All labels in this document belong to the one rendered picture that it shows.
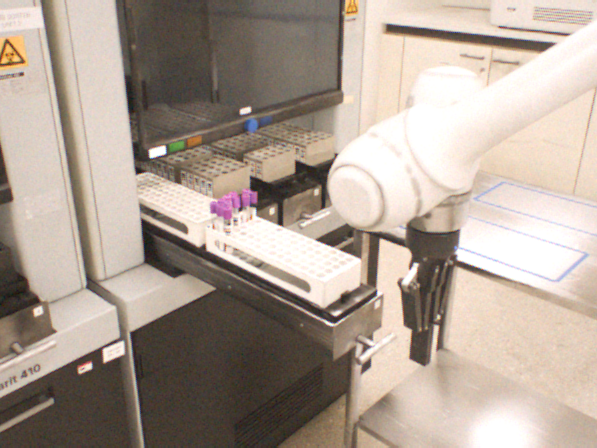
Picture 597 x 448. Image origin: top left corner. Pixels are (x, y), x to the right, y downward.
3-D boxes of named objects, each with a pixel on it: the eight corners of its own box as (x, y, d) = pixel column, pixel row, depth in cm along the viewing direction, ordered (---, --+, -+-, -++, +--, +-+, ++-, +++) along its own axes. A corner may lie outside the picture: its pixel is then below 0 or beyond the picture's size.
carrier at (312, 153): (329, 155, 168) (330, 134, 166) (335, 157, 167) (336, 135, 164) (299, 166, 161) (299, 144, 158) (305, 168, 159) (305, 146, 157)
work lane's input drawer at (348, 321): (100, 235, 145) (94, 198, 141) (150, 216, 154) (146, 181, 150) (353, 375, 100) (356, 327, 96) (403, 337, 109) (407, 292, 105)
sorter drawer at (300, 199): (116, 160, 190) (112, 131, 186) (154, 149, 199) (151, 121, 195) (296, 235, 145) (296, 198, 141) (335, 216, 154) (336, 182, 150)
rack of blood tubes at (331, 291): (205, 256, 122) (203, 226, 119) (243, 238, 128) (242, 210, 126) (323, 315, 103) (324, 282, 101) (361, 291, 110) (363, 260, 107)
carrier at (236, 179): (244, 187, 148) (244, 163, 146) (251, 190, 147) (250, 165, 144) (207, 202, 140) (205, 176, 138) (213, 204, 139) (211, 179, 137)
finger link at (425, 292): (440, 264, 90) (434, 268, 89) (431, 331, 94) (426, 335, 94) (416, 255, 92) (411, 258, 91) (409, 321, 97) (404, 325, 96)
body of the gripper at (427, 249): (426, 206, 94) (421, 261, 98) (393, 224, 88) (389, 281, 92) (473, 220, 89) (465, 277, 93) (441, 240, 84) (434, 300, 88)
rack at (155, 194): (112, 209, 141) (109, 183, 138) (150, 196, 148) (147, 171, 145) (199, 252, 123) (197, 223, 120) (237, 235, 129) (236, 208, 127)
